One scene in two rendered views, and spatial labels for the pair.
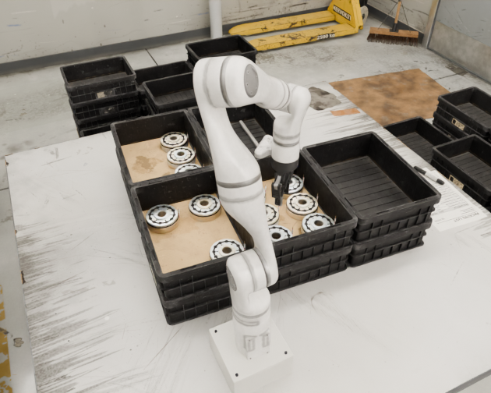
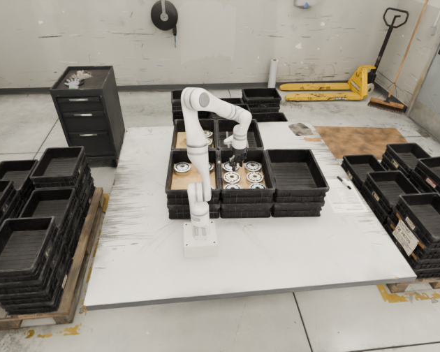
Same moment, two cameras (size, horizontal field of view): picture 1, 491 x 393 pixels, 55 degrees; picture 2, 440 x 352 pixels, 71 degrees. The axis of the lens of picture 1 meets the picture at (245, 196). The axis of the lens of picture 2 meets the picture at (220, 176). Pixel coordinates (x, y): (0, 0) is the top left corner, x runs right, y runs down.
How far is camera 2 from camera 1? 55 cm
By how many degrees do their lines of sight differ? 14
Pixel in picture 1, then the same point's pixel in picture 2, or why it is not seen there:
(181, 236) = (188, 179)
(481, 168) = (397, 192)
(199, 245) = not seen: hidden behind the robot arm
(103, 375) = (131, 231)
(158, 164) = not seen: hidden behind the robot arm
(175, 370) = (163, 239)
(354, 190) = (288, 178)
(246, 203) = (196, 156)
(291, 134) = (239, 134)
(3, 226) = not seen: hidden behind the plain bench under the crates
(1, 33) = (153, 68)
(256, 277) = (197, 194)
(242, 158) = (198, 135)
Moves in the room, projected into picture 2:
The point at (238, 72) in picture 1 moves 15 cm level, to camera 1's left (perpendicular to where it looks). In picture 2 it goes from (196, 95) to (162, 89)
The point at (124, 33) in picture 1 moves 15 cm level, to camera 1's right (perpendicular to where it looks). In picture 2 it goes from (217, 78) to (226, 79)
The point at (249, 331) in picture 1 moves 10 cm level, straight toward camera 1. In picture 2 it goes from (195, 223) to (186, 239)
